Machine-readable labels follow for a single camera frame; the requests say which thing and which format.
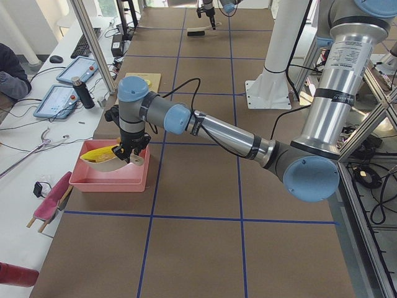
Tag metal grabber stick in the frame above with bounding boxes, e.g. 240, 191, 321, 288
1, 127, 70, 178

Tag pink plastic bin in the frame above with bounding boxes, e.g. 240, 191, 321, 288
69, 148, 150, 192

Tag black keyboard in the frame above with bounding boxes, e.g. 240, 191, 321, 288
70, 35, 91, 59

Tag black computer mouse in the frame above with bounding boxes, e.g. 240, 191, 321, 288
49, 55, 63, 63

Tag teach pendant tablet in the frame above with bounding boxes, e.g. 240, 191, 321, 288
56, 56, 98, 84
33, 84, 79, 120

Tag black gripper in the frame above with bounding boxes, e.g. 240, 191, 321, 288
105, 105, 151, 164
196, 0, 216, 30

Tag black water bottle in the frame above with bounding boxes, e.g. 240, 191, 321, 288
71, 76, 95, 109

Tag yellow toy corn cob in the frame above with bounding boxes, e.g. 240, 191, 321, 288
80, 146, 116, 163

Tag red bottle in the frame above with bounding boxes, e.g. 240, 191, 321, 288
0, 263, 39, 287

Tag teach pendant tablet far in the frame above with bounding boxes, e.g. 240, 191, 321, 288
56, 56, 98, 84

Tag seated person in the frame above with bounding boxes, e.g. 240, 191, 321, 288
1, 43, 32, 101

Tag teach pendant tablet near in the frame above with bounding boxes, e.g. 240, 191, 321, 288
33, 84, 79, 120

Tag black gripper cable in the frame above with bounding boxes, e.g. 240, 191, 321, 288
148, 78, 236, 156

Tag aluminium frame post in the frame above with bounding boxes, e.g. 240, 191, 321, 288
70, 0, 116, 95

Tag beige brush black bristles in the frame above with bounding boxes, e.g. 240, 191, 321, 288
187, 22, 222, 37

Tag beige plastic dustpan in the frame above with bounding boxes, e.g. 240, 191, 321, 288
79, 154, 144, 172

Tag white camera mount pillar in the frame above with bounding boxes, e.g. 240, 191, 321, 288
245, 0, 311, 109

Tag wooden cutting board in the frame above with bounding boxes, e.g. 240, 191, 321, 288
125, 72, 161, 93

